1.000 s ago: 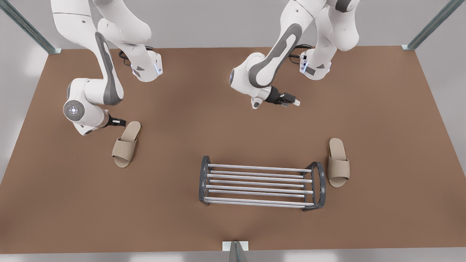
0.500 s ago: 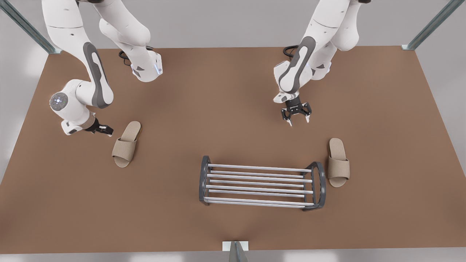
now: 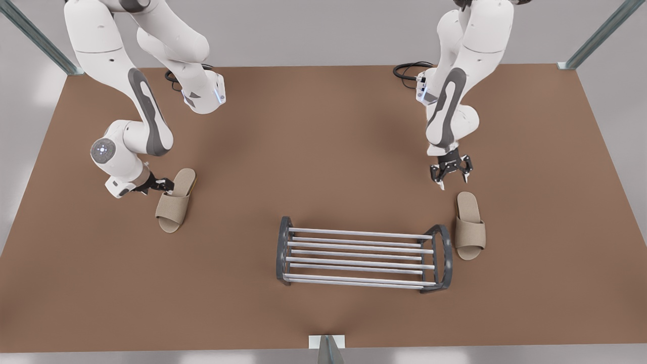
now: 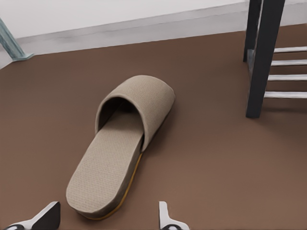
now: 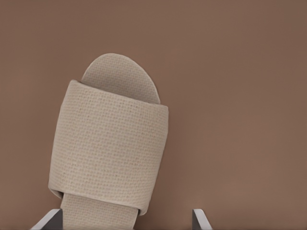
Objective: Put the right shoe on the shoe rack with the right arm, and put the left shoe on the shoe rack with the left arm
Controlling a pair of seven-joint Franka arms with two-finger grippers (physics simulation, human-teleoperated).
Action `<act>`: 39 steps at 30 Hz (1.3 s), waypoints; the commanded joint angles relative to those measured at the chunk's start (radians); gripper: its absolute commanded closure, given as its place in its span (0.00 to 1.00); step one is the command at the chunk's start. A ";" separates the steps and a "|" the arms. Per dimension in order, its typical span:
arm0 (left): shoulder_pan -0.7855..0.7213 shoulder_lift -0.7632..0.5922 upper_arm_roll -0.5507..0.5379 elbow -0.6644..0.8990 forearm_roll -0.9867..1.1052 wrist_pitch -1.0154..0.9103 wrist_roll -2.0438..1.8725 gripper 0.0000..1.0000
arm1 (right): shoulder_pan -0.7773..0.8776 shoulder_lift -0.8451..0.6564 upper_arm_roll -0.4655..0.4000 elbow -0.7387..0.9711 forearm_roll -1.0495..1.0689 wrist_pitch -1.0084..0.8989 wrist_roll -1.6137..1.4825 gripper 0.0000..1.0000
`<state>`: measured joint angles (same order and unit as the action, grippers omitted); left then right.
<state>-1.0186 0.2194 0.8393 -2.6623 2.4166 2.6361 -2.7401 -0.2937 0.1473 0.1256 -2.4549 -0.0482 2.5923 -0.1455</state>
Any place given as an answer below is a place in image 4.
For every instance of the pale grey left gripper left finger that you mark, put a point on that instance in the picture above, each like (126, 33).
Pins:
(45, 216)

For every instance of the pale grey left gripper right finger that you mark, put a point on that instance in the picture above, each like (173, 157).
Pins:
(165, 216)

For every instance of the black shoe rack white slats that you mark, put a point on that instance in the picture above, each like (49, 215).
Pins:
(261, 60)

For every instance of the beige fabric slipper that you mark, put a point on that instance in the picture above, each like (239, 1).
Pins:
(124, 134)

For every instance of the silver frame post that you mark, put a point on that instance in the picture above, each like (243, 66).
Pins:
(10, 42)

